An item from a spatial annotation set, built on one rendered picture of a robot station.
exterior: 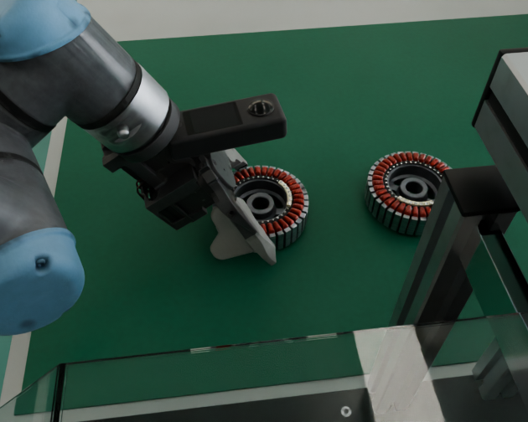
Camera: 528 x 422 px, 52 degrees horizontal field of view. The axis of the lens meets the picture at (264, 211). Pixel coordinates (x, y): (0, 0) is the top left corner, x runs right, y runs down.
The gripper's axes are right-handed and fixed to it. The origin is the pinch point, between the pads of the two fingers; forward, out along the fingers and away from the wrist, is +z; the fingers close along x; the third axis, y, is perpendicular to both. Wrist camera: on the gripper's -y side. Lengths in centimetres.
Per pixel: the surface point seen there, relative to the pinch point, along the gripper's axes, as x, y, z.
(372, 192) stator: 2.0, -12.0, 4.7
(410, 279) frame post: 23.8, -13.1, -15.0
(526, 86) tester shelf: 24.6, -22.3, -27.9
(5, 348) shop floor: -34, 88, 37
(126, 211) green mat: -5.0, 14.4, -7.0
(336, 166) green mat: -5.9, -9.3, 6.6
